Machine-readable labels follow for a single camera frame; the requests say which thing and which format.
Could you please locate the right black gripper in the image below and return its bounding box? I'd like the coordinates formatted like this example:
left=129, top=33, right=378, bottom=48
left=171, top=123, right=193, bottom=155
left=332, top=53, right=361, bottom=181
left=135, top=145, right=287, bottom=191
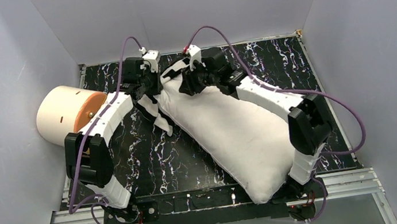
left=176, top=57, right=221, bottom=98

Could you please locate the black white striped pillowcase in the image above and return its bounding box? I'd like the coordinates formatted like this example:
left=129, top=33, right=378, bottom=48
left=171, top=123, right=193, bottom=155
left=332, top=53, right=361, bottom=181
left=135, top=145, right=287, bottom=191
left=135, top=58, right=190, bottom=136

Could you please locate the white pillow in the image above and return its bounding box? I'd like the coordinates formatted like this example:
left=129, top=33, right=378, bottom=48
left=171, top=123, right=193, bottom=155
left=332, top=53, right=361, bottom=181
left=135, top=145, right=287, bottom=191
left=156, top=75, right=295, bottom=204

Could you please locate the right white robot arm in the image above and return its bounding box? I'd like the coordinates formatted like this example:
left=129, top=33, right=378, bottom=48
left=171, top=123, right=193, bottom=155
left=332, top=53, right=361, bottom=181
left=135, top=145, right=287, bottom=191
left=179, top=45, right=332, bottom=199

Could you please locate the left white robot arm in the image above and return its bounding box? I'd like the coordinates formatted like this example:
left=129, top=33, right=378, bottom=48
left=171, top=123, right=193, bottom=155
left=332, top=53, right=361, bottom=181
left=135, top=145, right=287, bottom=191
left=64, top=50, right=172, bottom=223

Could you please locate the white orange cylinder roll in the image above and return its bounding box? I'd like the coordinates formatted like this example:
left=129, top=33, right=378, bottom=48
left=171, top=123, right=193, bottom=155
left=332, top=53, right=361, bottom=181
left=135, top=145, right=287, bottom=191
left=36, top=86, right=107, bottom=146

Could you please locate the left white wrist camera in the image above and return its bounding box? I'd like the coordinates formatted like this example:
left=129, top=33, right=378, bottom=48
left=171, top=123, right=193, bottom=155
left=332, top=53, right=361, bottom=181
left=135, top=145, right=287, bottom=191
left=142, top=50, right=161, bottom=74

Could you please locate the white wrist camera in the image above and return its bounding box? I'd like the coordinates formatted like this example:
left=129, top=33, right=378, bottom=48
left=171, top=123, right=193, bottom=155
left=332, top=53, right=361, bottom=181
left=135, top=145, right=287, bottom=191
left=184, top=44, right=202, bottom=68
left=142, top=50, right=161, bottom=74

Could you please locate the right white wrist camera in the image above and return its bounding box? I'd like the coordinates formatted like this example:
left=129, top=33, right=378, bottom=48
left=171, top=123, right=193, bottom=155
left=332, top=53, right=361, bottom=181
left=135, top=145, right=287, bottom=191
left=184, top=44, right=202, bottom=68

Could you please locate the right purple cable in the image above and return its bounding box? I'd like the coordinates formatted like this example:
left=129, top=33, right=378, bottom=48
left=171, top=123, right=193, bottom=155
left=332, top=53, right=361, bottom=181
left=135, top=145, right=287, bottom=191
left=183, top=6, right=369, bottom=175

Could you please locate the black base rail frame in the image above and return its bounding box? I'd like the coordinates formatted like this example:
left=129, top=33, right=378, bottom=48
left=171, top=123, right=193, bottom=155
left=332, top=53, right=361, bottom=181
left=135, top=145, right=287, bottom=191
left=103, top=177, right=329, bottom=224

